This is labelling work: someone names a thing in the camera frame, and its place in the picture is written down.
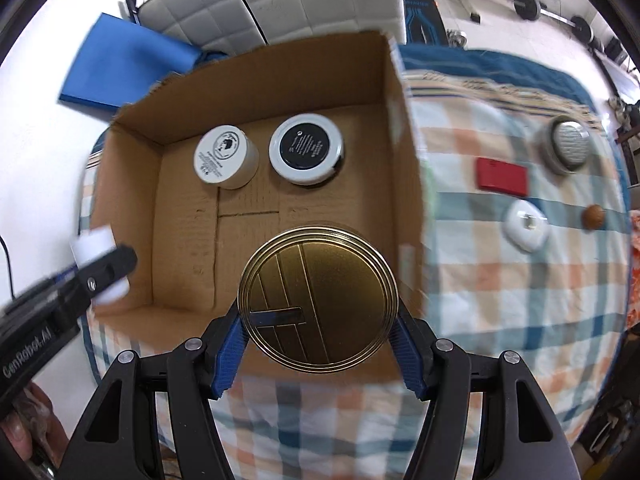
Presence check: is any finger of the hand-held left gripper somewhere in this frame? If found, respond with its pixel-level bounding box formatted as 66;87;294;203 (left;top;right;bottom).
47;244;138;330

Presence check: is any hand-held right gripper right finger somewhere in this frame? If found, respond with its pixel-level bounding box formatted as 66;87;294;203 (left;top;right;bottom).
390;307;581;480

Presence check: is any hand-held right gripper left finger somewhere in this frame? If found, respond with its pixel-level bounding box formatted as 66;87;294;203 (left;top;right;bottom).
55;299;250;480

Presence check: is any white cylindrical container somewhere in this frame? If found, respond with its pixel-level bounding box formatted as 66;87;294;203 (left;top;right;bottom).
70;223;130;306

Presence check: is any round gold tin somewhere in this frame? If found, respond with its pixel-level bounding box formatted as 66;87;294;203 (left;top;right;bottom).
237;227;400;373

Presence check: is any small white jar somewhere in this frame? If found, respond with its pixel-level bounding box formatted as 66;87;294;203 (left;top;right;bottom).
193;124;261;190

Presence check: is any cardboard box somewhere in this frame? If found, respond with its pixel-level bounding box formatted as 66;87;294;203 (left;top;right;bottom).
88;30;435;386

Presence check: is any white jar with black label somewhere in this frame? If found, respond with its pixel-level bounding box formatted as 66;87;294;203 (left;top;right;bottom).
268;114;346;185

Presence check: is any person's left hand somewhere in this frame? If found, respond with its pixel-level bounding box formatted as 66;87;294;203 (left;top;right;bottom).
0;381;68;480

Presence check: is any plaid blanket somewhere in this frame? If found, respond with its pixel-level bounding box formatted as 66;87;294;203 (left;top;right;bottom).
80;45;632;480

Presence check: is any white round dish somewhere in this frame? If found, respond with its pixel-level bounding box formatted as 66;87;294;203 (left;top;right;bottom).
503;200;550;254

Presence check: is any red rectangular case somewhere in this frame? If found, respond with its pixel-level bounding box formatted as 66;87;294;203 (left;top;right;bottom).
476;158;530;197

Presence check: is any blue folder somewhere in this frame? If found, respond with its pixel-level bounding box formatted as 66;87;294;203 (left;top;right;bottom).
58;12;206;122

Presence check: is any small brown ball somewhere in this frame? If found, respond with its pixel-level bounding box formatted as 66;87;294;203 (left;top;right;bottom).
581;204;606;231

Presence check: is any silver-topped round jar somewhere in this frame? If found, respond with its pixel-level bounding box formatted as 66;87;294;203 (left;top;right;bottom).
536;116;592;176

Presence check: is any white quilted headboard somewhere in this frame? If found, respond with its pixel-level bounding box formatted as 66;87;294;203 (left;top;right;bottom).
137;0;405;58

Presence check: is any black and blue mat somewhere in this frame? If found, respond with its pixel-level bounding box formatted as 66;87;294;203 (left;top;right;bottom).
400;0;446;46

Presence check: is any black barbell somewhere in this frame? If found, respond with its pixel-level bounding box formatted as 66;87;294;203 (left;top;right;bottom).
513;0;595;45

